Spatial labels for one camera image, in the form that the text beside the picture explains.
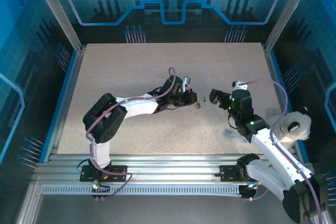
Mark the right arm white wrist camera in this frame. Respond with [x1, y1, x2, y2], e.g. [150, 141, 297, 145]
[232, 79, 249, 91]

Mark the aluminium frame post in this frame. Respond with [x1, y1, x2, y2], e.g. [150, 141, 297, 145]
[28, 0, 87, 53]
[263, 0, 316, 53]

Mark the white black plush toy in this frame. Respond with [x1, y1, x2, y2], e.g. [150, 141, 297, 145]
[266, 106, 312, 144]

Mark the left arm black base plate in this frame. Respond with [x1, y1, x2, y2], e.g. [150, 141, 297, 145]
[78, 165, 129, 183]

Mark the slotted grey cable duct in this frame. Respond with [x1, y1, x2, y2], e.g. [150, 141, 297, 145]
[41, 185, 242, 196]

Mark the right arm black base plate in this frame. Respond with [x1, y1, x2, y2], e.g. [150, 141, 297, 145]
[219, 165, 268, 183]

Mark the arm white wrist camera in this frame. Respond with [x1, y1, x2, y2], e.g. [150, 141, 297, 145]
[181, 76, 192, 91]
[232, 79, 249, 91]

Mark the clear plastic bag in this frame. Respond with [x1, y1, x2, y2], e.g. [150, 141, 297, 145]
[222, 128, 249, 148]

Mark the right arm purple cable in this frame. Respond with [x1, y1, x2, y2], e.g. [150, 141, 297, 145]
[241, 78, 326, 224]

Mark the left arm white wrist camera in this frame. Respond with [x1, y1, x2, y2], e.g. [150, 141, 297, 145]
[181, 76, 192, 91]

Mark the black controller board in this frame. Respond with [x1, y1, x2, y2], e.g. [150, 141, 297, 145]
[90, 181, 111, 201]
[240, 184, 260, 201]

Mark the aluminium table side rail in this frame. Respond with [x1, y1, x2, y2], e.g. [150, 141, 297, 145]
[262, 44, 305, 163]
[39, 48, 86, 163]

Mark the aluminium mounting rail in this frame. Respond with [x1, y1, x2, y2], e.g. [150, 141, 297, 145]
[31, 154, 316, 183]

